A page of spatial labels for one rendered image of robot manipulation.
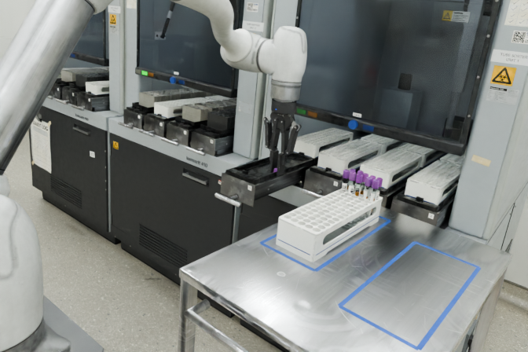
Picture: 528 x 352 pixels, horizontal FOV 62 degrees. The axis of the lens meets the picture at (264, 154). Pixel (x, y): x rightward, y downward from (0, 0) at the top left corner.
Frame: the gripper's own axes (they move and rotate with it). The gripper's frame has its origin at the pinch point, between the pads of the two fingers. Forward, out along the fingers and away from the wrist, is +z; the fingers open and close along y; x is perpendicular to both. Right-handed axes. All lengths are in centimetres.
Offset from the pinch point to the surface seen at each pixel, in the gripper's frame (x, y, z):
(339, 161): -14.8, -13.8, -1.2
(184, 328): 59, -23, 15
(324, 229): 35, -38, -4
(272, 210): -11.2, 7.8, 23.1
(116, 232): -11, 104, 70
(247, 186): 13.5, 0.8, 4.9
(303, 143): -21.7, 4.5, -1.6
